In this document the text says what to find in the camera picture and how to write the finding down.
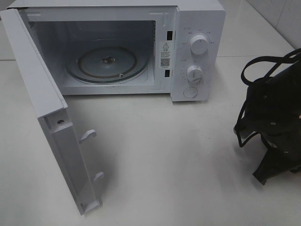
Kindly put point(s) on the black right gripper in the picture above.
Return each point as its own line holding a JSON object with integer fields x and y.
{"x": 283, "y": 155}

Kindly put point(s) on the white microwave knob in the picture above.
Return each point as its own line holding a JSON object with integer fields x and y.
{"x": 199, "y": 44}
{"x": 194, "y": 74}

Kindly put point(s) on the white microwave door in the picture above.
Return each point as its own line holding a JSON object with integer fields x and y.
{"x": 50, "y": 108}

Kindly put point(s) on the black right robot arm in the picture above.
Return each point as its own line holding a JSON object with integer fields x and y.
{"x": 273, "y": 110}

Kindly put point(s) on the white microwave oven body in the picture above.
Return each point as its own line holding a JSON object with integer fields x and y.
{"x": 65, "y": 26}

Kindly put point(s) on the white warning label sticker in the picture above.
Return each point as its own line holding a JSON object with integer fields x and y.
{"x": 165, "y": 54}

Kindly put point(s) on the glass microwave turntable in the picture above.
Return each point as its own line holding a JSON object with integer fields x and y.
{"x": 109, "y": 61}

